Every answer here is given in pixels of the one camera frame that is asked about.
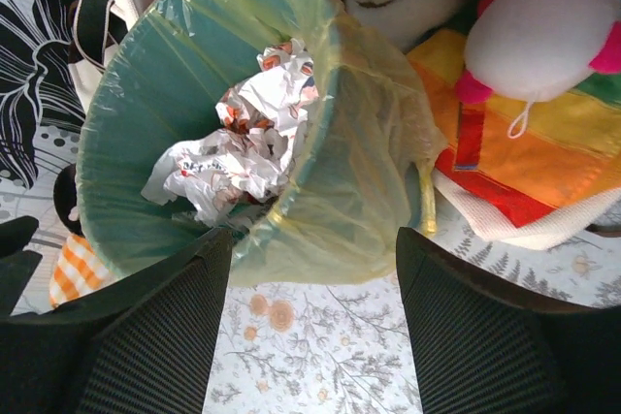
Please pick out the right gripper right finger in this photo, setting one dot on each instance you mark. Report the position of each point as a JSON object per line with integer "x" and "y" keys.
{"x": 482, "y": 344}

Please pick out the rainbow striped bag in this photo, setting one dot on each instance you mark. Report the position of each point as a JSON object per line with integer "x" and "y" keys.
{"x": 539, "y": 189}

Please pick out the orange checkered cloth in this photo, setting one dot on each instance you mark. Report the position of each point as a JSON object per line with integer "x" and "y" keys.
{"x": 77, "y": 272}

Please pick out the yellow trash bag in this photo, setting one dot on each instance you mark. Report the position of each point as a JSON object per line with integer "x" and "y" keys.
{"x": 366, "y": 164}

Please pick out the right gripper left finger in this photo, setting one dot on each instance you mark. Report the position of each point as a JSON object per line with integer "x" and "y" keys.
{"x": 141, "y": 345}

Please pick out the cream canvas tote bag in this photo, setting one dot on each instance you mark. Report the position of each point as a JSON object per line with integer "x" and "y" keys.
{"x": 98, "y": 27}

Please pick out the white pink plush toy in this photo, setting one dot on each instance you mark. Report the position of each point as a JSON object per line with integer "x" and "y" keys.
{"x": 535, "y": 50}

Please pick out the crumpled paper trash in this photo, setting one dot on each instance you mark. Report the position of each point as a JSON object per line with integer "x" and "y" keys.
{"x": 264, "y": 122}

